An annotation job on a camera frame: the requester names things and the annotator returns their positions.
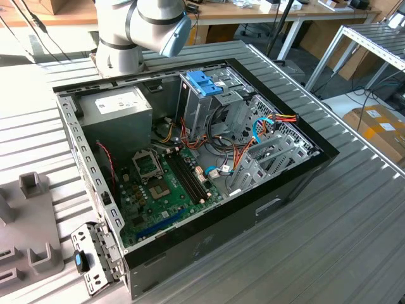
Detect metal disk bay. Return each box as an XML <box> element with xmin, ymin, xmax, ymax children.
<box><xmin>226</xmin><ymin>134</ymin><xmax>320</xmax><ymax>196</ymax></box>

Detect black RAM slot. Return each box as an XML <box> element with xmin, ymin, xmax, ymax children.
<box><xmin>169</xmin><ymin>153</ymin><xmax>204</xmax><ymax>204</ymax></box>
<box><xmin>173</xmin><ymin>151</ymin><xmax>208</xmax><ymax>202</ymax></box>
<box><xmin>165</xmin><ymin>154</ymin><xmax>201</xmax><ymax>205</ymax></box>
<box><xmin>177</xmin><ymin>150</ymin><xmax>211</xmax><ymax>200</ymax></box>

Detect metal drive cage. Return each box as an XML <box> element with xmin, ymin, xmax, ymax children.
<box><xmin>175</xmin><ymin>65</ymin><xmax>256</xmax><ymax>142</ymax></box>

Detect CPU socket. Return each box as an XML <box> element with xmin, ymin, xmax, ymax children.
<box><xmin>147</xmin><ymin>177</ymin><xmax>174</xmax><ymax>201</ymax></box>

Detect blue plastic drive latch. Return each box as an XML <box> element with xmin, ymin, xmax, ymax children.
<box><xmin>185</xmin><ymin>70</ymin><xmax>225</xmax><ymax>98</ymax></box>

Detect green motherboard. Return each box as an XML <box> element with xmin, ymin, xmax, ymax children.
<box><xmin>118</xmin><ymin>147</ymin><xmax>229</xmax><ymax>250</ymax></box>

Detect blue expansion slot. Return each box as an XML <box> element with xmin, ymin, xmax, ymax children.
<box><xmin>135</xmin><ymin>206</ymin><xmax>187</xmax><ymax>241</ymax></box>

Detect grey power supply unit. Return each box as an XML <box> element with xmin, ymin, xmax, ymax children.
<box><xmin>77</xmin><ymin>85</ymin><xmax>154</xmax><ymax>165</ymax></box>

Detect black open PC case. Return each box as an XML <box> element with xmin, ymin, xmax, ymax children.
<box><xmin>52</xmin><ymin>58</ymin><xmax>341</xmax><ymax>301</ymax></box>

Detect cardboard box under desk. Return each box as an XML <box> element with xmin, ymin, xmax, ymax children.
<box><xmin>191</xmin><ymin>24</ymin><xmax>240</xmax><ymax>45</ymax></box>

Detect black tripod stand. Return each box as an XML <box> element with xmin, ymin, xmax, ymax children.
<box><xmin>265</xmin><ymin>0</ymin><xmax>294</xmax><ymax>63</ymax></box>

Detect long wooden desk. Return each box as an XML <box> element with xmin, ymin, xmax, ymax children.
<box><xmin>0</xmin><ymin>0</ymin><xmax>382</xmax><ymax>61</ymax></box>

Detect large brown cardboard boxes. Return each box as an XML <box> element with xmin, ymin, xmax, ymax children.
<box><xmin>299</xmin><ymin>19</ymin><xmax>382</xmax><ymax>82</ymax></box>

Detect cardboard box with labels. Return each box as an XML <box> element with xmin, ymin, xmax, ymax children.
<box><xmin>343</xmin><ymin>106</ymin><xmax>405</xmax><ymax>164</ymax></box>

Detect grey parts rack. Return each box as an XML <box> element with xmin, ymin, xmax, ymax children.
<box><xmin>0</xmin><ymin>170</ymin><xmax>66</xmax><ymax>288</ymax></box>

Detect white plug with blue wire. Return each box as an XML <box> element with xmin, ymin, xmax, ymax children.
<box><xmin>204</xmin><ymin>165</ymin><xmax>223</xmax><ymax>181</ymax></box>

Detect orange wire bundle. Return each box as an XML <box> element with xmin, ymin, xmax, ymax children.
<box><xmin>179</xmin><ymin>116</ymin><xmax>256</xmax><ymax>174</ymax></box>

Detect yellow black wire bundle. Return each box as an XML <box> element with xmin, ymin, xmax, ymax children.
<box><xmin>159</xmin><ymin>122</ymin><xmax>176</xmax><ymax>143</ymax></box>

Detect blue data wire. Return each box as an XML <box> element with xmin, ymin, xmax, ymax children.
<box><xmin>252</xmin><ymin>115</ymin><xmax>275</xmax><ymax>145</ymax></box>

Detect metal socket cover frame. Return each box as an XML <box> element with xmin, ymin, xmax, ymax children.
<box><xmin>130</xmin><ymin>149</ymin><xmax>165</xmax><ymax>184</ymax></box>

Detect coloured power wire black plug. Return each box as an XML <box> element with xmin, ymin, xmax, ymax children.
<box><xmin>270</xmin><ymin>111</ymin><xmax>300</xmax><ymax>131</ymax></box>

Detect red black fan wire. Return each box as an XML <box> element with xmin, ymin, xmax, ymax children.
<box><xmin>96</xmin><ymin>141</ymin><xmax>117</xmax><ymax>191</ymax></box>

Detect hinged metal slot bracket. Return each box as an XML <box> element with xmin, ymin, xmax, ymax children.
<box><xmin>70</xmin><ymin>221</ymin><xmax>125</xmax><ymax>297</ymax></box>

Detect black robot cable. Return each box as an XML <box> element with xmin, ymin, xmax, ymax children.
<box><xmin>11</xmin><ymin>0</ymin><xmax>72</xmax><ymax>64</ymax></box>

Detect metal slat shelf frame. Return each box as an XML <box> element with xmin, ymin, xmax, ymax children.
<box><xmin>305</xmin><ymin>23</ymin><xmax>405</xmax><ymax>92</ymax></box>

